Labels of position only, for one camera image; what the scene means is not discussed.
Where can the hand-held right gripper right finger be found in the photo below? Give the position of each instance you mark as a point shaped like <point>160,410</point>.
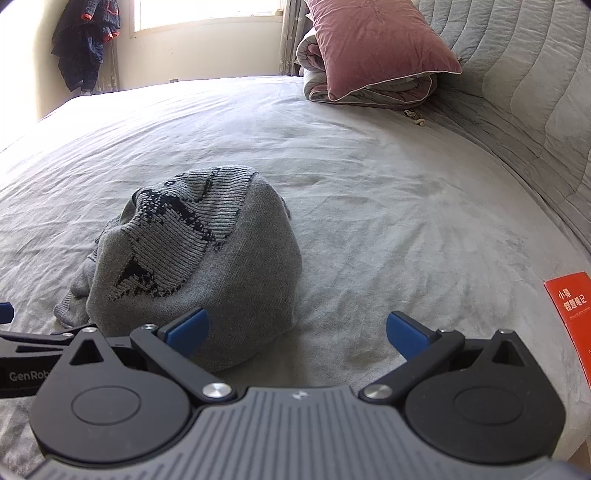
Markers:
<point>406,332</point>

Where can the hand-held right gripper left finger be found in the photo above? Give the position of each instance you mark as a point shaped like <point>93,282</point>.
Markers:
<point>187,330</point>

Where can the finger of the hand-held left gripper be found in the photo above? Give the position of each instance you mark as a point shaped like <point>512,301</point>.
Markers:
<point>32,341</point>
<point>4,313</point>

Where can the grey knit sweater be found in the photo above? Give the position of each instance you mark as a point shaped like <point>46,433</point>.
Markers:
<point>217,258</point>

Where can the red booklet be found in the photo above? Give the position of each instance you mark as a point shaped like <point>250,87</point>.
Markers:
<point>570,318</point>

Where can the folded grey quilt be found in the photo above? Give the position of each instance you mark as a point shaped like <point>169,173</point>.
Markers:
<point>314,69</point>

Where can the large pink pillow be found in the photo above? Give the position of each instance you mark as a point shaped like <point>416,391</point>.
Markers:
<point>378,46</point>

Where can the dark hanging jacket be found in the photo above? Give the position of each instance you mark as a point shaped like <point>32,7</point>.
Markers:
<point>85,37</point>

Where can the grey quilted headboard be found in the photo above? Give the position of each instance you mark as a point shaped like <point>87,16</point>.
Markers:
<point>531,69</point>

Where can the grey patterned curtain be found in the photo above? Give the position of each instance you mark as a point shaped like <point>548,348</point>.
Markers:
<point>291,32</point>

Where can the window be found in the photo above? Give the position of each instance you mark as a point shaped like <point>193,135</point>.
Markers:
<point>207,11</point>

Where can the wall radiator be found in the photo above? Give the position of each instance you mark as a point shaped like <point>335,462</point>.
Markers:
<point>111,74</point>

